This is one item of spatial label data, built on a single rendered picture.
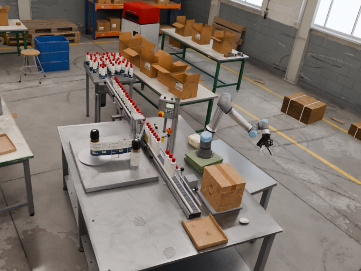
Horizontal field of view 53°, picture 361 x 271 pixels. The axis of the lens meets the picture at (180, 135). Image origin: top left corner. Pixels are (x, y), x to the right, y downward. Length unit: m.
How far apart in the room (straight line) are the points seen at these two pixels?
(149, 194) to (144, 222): 0.35
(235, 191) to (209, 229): 0.38
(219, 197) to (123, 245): 0.85
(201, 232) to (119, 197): 0.76
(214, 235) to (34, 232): 2.00
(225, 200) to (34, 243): 1.99
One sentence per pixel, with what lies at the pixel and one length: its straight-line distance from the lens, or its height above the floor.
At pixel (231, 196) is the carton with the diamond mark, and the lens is 3.08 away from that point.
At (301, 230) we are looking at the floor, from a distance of 4.58.
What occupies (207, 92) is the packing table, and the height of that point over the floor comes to 0.78.
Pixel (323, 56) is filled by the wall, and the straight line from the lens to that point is 8.68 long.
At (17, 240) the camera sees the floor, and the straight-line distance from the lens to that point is 4.08.
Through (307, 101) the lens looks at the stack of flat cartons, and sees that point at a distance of 7.29.
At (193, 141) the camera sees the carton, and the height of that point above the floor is 0.88.
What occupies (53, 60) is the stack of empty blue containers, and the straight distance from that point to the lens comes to 7.94.
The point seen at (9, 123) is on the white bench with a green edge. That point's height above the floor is 0.80.
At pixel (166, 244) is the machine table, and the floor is 0.83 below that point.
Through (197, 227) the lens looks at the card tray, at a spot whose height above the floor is 0.83.
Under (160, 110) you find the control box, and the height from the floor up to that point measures 1.36.
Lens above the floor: 2.88
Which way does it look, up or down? 30 degrees down
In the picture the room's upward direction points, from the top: 8 degrees clockwise
